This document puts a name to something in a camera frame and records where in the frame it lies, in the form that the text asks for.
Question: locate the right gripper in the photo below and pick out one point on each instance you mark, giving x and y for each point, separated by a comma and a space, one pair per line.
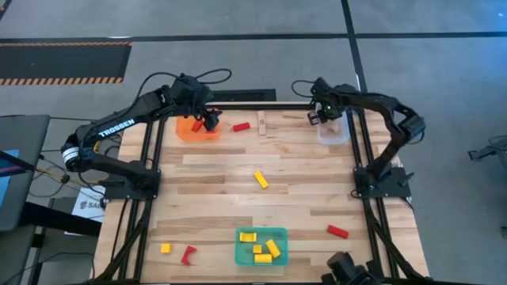
330, 99

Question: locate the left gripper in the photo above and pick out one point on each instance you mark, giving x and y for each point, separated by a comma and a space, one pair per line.
190, 95

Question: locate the red rectangular wooden block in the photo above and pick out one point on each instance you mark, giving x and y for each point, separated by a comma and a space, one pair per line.
338, 231
207, 131
241, 127
197, 125

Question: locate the long yellow wooden block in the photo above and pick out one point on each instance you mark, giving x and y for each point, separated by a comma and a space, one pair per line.
260, 179

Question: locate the small yellow cube block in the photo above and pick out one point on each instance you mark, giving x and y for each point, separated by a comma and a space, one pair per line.
166, 248
257, 249

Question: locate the red arch wooden block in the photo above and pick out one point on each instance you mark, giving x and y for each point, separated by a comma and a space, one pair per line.
186, 257

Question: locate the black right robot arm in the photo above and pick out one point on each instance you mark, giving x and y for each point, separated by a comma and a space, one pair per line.
396, 130

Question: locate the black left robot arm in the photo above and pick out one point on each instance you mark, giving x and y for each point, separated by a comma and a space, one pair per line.
117, 127

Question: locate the clear plastic bin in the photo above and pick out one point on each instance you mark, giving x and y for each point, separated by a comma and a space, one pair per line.
336, 139

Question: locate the orange plastic bin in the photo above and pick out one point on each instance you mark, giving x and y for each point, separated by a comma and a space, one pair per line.
186, 136

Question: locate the black power strip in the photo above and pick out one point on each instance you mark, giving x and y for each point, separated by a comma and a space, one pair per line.
245, 95

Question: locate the long natural wood block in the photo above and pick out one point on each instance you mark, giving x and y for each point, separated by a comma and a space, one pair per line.
261, 122

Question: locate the black hazard-striped floor mat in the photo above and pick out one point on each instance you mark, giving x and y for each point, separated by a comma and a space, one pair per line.
59, 59

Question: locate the white printed paper sheet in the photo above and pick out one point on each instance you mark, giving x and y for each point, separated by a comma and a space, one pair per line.
89, 204

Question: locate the grey desk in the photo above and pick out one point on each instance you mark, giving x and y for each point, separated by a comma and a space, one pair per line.
24, 130

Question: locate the teal plastic bin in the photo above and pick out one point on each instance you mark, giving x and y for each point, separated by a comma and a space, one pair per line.
241, 259

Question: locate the black furniture beam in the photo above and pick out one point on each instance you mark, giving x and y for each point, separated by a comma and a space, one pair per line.
59, 221

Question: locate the black bar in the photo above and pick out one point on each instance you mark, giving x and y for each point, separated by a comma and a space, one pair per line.
16, 162

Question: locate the blue screen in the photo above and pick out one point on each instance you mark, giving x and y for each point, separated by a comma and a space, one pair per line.
6, 178

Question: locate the black aluminium table frame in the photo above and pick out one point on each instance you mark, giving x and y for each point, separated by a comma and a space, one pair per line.
277, 106

